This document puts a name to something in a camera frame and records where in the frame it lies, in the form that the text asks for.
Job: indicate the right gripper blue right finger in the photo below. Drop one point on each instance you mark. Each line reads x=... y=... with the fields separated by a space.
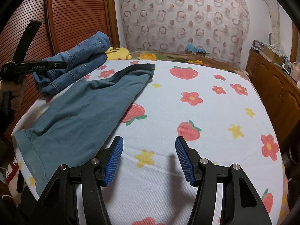
x=191 y=162

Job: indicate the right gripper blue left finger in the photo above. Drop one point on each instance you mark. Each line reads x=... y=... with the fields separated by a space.
x=106 y=161

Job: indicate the teal green pants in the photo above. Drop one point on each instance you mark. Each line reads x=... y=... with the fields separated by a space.
x=77 y=124

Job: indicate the left hand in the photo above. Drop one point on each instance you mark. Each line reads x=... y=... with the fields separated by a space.
x=17 y=90

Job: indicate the folded blue denim jeans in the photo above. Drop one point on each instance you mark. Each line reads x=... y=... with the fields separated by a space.
x=81 y=60

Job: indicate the wooden louvered wardrobe door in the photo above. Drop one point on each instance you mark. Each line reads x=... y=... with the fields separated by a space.
x=65 y=23

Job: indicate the yellow plush toy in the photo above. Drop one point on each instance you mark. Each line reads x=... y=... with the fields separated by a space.
x=118 y=53

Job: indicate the brown floral blanket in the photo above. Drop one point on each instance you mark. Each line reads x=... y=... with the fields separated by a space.
x=191 y=59

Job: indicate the wooden sideboard cabinet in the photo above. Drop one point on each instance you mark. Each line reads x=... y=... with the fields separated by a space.
x=278 y=93

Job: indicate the cardboard box on cabinet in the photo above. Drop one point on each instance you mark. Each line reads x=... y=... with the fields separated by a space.
x=273 y=56

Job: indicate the pink kettle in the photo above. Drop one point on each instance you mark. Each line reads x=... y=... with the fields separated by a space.
x=295 y=73

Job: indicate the pink circle patterned curtain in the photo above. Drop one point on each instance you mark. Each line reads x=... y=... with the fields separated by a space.
x=218 y=26

